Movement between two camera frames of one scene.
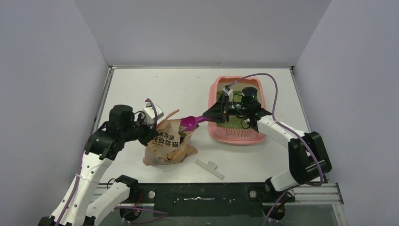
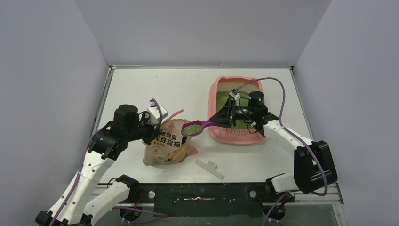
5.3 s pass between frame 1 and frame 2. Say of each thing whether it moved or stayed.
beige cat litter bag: stayed
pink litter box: stayed
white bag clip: stayed
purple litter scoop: moved
